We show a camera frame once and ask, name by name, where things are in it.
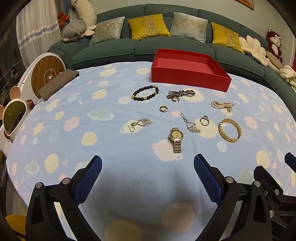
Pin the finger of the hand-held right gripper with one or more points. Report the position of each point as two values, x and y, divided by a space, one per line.
266 175
290 161

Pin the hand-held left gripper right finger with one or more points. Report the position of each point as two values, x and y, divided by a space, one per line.
205 176

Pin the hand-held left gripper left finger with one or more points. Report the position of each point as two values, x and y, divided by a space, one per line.
90 176

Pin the gold bangle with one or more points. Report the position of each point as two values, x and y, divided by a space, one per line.
225 136

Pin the silver dangle earring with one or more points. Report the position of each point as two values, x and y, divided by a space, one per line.
145 121
194 128

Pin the gold watch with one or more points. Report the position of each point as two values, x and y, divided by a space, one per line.
177 134

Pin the gold hoop earring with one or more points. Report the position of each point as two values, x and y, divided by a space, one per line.
161 107

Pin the red cardboard box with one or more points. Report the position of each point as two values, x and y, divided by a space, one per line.
185 78

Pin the blue printed tablecloth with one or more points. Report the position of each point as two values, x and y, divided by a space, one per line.
115 143

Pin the small hoop earring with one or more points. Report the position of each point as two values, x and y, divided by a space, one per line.
174 100

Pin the cream knitted plush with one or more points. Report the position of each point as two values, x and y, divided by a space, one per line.
288 75

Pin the yellow round stool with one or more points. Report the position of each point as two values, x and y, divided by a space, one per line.
16 224

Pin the brown flat pouch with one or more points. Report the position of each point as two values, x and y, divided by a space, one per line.
57 84

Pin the white bear-shaped device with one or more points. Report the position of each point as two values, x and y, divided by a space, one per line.
23 104

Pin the beige plush toy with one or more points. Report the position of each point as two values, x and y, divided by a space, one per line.
274 59

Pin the blue patterned cushion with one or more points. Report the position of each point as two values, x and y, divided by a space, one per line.
251 57

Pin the white machine with wooden disc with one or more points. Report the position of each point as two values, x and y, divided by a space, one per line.
46 71

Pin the white flower cushion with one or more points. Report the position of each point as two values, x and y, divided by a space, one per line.
253 47

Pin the red monkey plush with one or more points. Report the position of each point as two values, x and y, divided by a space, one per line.
275 41

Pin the green sofa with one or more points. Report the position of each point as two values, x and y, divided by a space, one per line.
104 53

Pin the yellow embroidered pillow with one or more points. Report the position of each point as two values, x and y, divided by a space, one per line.
148 26
225 37

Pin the pale green embroidered pillow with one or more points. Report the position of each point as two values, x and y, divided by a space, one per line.
188 26
106 30

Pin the grey pig plush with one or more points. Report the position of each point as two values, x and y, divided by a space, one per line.
74 29

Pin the red curtain bow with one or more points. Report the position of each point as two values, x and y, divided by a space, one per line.
63 19

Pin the white cow plush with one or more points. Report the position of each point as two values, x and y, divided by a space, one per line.
85 14

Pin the white sheer curtain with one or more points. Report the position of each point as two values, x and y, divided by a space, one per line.
34 23

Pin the blue curtain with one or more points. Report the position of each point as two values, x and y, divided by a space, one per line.
66 7

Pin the wall picture frame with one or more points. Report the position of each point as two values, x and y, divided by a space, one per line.
246 3

